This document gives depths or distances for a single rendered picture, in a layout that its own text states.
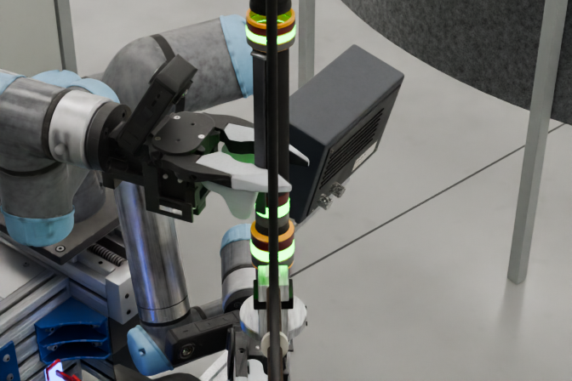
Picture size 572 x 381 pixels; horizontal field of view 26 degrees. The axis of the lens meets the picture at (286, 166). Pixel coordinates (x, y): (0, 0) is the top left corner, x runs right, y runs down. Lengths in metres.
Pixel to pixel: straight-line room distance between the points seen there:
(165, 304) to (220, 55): 0.36
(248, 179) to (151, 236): 0.58
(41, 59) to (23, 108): 2.46
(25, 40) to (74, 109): 2.41
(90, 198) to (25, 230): 0.77
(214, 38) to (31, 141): 0.47
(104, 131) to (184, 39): 0.46
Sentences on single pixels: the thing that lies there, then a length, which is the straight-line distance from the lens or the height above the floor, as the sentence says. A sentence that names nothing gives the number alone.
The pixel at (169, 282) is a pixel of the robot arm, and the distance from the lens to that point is 1.75.
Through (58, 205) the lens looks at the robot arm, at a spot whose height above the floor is 1.54.
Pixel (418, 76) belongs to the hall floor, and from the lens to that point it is 4.46.
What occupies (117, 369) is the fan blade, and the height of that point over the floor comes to 1.44.
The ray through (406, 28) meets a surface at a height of 0.62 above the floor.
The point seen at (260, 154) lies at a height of 1.68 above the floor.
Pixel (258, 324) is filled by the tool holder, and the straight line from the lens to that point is 1.29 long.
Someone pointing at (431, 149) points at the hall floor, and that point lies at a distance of 4.09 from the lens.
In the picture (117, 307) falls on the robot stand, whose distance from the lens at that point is 2.10.
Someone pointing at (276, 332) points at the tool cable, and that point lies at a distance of 1.13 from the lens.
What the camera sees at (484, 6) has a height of 0.80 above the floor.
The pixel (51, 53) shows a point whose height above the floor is 0.46.
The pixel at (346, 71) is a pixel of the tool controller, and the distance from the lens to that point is 2.10.
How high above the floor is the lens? 2.35
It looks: 36 degrees down
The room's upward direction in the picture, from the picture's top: straight up
